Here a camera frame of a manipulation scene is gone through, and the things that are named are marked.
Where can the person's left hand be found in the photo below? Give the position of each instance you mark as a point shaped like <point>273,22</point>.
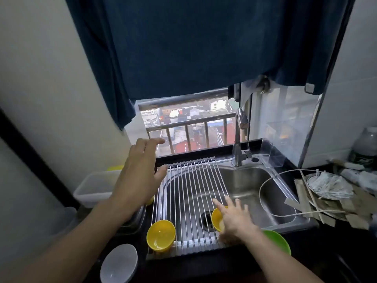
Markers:
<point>138,179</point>

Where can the clear plastic jug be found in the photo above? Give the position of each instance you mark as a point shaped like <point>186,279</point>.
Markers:
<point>67,219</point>

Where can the person's right hand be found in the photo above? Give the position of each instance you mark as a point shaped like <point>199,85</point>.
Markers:
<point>235,221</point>

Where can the dark blue curtain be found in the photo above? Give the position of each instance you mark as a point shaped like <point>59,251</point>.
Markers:
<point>191,41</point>

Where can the green bowl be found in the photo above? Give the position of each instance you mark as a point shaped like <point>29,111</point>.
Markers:
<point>279,241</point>

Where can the metal window frame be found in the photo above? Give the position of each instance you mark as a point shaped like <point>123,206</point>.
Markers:
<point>182,100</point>

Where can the white plastic tube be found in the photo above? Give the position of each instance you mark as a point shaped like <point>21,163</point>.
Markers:
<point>347,165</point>

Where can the yellow bowl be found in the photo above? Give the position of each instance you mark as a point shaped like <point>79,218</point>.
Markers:
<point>160,236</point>
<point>216,221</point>

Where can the white plate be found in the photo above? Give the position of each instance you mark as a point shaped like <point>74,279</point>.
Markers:
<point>310,185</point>

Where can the person's left forearm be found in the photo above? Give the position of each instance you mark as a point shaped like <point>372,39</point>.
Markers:
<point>79,247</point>

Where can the white bowl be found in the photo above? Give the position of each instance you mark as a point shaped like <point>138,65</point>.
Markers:
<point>119,263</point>

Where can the roll-up steel drying rack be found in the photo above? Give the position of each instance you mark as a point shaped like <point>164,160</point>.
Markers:
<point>191,185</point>

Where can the sink drain strainer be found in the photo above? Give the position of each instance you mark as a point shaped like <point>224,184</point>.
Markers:
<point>205,221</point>

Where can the stainless steel sink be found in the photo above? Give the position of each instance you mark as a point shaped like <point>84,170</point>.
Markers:
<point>253,185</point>

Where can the chrome faucet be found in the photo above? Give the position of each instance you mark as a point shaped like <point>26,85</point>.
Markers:
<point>237,150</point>

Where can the metal balcony railing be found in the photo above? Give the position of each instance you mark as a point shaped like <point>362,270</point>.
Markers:
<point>188,122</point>

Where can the brown cardboard pieces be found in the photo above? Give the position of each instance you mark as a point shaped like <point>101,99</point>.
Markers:
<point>356,209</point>

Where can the clear acrylic box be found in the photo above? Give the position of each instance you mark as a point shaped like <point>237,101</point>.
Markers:
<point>278,144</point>

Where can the thin wooden stick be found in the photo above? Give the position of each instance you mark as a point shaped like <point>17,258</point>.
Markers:
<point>312,198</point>

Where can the person's right forearm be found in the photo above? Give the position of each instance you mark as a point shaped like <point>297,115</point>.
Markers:
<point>279,262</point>

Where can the white plastic bag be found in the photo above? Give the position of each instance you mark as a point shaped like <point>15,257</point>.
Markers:
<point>362,179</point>

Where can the yellow plastic object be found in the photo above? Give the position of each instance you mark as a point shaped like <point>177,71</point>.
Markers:
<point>115,168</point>

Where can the clear plastic bottle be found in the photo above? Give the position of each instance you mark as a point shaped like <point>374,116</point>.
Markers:
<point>365,150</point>

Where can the clear lidded plastic container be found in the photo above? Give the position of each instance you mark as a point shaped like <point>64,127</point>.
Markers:
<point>94,188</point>

